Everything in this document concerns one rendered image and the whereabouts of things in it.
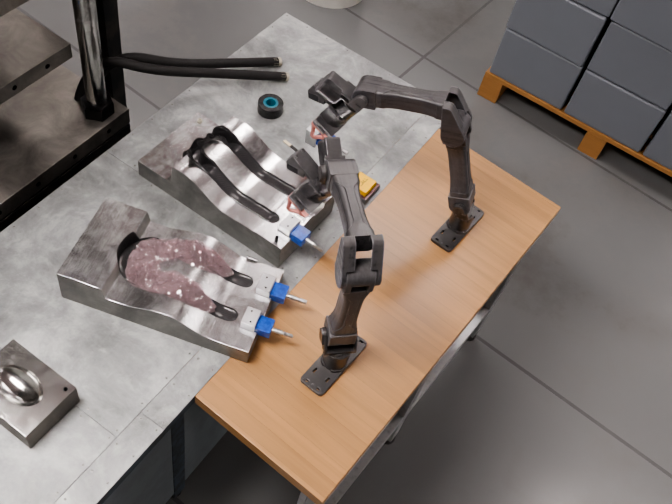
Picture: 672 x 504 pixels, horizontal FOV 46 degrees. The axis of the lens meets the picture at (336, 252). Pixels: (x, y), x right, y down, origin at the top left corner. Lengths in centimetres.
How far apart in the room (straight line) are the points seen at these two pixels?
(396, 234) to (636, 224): 172
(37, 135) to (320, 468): 128
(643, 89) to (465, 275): 167
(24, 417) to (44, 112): 102
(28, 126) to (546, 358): 203
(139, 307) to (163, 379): 18
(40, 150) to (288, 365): 98
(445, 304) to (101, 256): 92
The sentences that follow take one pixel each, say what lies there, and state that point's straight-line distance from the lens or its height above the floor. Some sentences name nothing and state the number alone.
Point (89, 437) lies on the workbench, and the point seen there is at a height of 80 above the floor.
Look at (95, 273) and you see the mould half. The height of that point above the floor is 91.
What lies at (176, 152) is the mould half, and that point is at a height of 86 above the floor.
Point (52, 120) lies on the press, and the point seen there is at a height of 78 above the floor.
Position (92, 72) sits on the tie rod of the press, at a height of 97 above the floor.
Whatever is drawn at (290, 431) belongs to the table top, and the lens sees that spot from 194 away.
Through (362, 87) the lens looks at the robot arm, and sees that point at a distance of 208.
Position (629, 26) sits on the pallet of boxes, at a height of 69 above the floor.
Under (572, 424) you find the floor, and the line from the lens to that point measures 311.
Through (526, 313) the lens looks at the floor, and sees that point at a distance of 327.
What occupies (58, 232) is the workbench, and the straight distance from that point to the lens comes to 224.
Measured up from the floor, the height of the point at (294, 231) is 90.
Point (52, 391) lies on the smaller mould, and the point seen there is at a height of 87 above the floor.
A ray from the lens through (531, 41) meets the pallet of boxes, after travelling 376.
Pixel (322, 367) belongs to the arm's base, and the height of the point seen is 81.
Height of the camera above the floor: 258
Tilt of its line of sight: 54 degrees down
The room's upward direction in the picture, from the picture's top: 14 degrees clockwise
